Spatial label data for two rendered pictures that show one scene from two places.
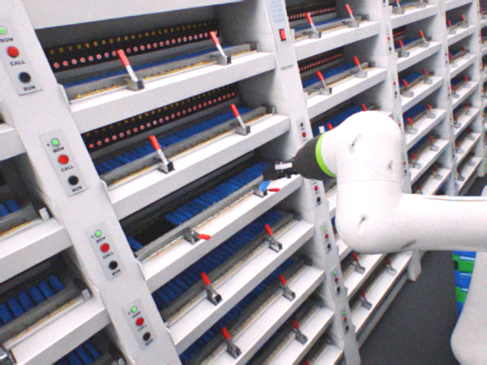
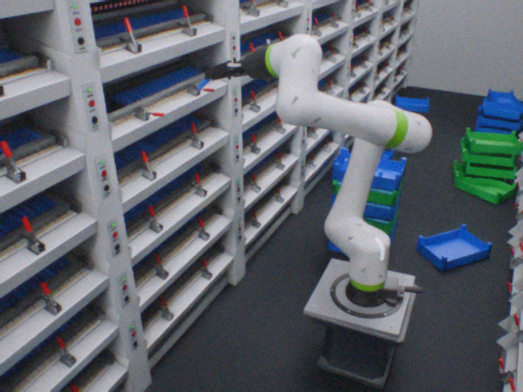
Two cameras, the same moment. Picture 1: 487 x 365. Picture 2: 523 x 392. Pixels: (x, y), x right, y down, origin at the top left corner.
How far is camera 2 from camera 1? 0.70 m
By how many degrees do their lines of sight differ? 24
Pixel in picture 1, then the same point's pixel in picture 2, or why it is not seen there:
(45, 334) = (39, 165)
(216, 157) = (170, 50)
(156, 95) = not seen: outside the picture
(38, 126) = not seen: outside the picture
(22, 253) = (42, 91)
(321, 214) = (235, 125)
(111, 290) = (90, 141)
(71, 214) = (75, 68)
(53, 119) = not seen: outside the picture
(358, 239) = (290, 111)
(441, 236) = (334, 118)
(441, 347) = (312, 260)
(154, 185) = (127, 60)
